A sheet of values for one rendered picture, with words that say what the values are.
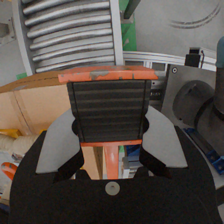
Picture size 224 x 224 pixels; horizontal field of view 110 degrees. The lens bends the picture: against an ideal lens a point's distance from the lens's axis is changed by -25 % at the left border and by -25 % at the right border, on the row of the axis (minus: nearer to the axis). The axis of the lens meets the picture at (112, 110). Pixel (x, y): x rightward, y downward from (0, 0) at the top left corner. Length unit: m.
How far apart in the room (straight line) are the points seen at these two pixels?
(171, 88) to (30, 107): 0.41
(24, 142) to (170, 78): 0.41
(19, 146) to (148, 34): 1.42
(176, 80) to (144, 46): 1.08
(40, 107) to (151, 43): 1.31
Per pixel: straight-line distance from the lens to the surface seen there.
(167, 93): 0.34
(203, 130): 0.30
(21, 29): 0.95
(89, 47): 0.77
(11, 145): 0.35
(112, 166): 0.19
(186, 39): 1.67
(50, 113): 0.32
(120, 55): 0.72
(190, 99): 0.32
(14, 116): 0.40
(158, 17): 1.51
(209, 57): 0.54
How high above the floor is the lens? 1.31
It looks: 61 degrees down
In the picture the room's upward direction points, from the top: 175 degrees clockwise
